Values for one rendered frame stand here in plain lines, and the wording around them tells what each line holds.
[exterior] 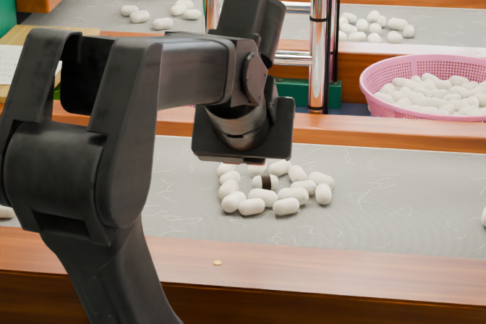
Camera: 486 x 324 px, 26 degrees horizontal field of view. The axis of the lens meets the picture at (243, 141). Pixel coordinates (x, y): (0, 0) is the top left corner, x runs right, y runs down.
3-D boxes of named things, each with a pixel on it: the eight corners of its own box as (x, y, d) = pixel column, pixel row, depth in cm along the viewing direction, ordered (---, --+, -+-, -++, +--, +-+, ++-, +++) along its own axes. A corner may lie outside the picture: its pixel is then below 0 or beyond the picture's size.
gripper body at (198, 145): (199, 97, 110) (188, 72, 103) (296, 103, 109) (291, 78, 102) (192, 157, 109) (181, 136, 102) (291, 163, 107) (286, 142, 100)
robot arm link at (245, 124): (219, 66, 104) (210, 40, 98) (275, 77, 103) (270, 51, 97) (202, 131, 103) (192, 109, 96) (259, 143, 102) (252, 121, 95)
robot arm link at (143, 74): (181, 26, 96) (-4, 27, 67) (274, 37, 93) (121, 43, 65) (169, 158, 98) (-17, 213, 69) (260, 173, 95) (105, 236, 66)
